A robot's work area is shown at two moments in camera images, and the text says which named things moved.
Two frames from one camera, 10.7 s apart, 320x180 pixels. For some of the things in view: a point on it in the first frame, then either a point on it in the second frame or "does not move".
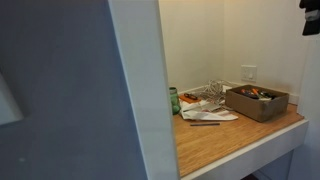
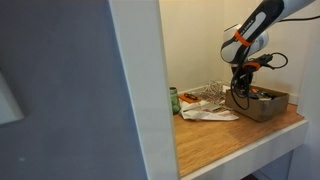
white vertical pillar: x=138 y=29 does not move
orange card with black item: x=189 y=98 does not move
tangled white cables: x=215 y=91 does not move
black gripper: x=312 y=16 → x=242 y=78
